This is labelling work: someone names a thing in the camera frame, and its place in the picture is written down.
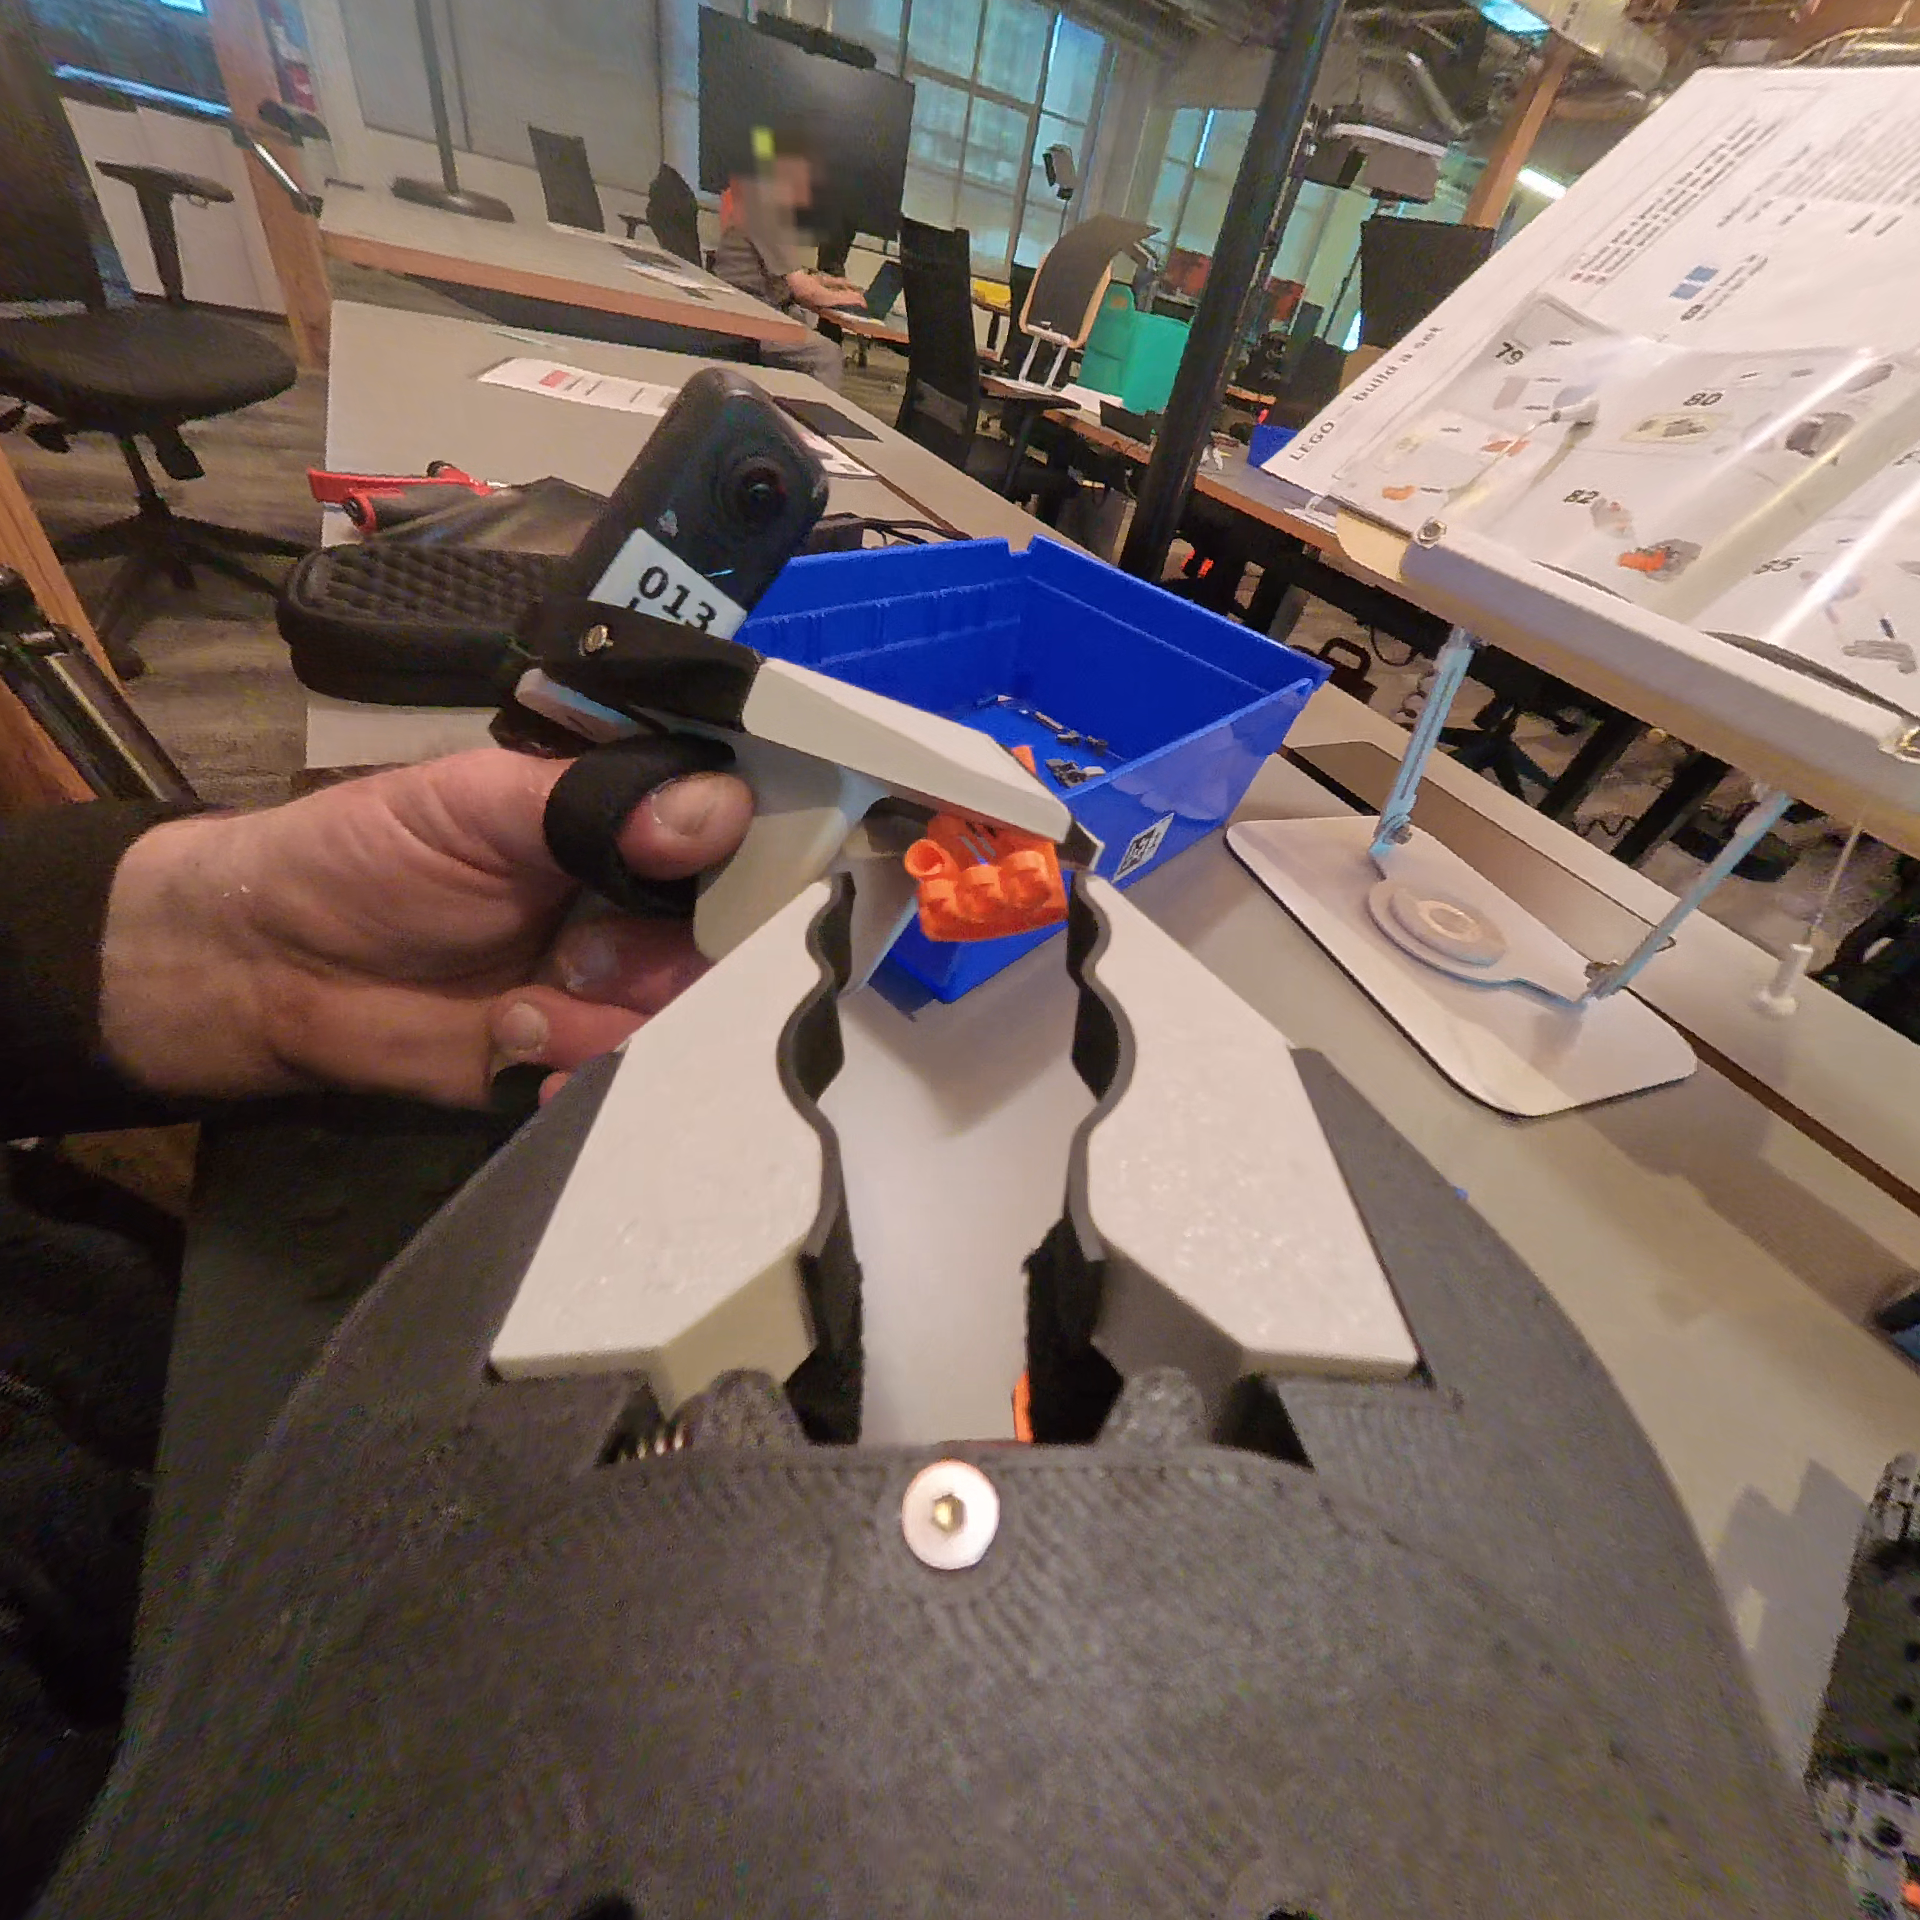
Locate white printed instruction sheet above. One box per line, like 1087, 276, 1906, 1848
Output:
1258, 64, 1920, 497

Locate red-handled tool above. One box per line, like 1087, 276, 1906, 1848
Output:
304, 460, 499, 537

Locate black stand with round base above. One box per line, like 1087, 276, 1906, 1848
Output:
391, 0, 517, 224

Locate black vertical pole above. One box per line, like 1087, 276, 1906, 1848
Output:
1118, 0, 1346, 585

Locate black wall monitor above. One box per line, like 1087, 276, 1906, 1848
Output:
694, 4, 919, 201

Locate small loose brick parts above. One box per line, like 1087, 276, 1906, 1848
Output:
970, 690, 1125, 794

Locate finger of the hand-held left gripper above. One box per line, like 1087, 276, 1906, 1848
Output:
743, 656, 1078, 849
832, 855, 922, 999

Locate wood-backed white chair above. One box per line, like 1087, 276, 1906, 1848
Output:
1001, 216, 1161, 396

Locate person's left hand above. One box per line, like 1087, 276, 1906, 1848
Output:
103, 746, 758, 1116

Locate white pin on wire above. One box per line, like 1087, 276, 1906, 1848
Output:
1754, 816, 1871, 1019

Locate black zipper pouch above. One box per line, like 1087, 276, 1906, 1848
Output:
273, 479, 649, 711

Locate blue plastic bin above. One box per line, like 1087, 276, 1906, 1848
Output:
730, 532, 1335, 1017

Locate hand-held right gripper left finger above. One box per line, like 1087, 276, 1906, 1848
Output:
486, 877, 865, 1392

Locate black office chair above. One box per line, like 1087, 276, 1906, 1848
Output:
0, 29, 304, 682
896, 219, 1040, 505

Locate orange brick connector piece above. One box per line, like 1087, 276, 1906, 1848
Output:
902, 809, 1071, 946

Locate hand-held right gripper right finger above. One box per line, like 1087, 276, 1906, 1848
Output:
1057, 872, 1423, 1391

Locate white paper with red print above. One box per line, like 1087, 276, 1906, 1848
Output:
477, 355, 680, 417

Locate tracked toy robot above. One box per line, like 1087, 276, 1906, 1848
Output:
1803, 1451, 1920, 1920

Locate person's left forearm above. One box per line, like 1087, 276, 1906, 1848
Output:
0, 803, 190, 1149

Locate open instruction booklet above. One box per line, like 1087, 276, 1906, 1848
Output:
1266, 292, 1920, 683

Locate wood-edged grey desk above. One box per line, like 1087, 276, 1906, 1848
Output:
319, 183, 815, 365

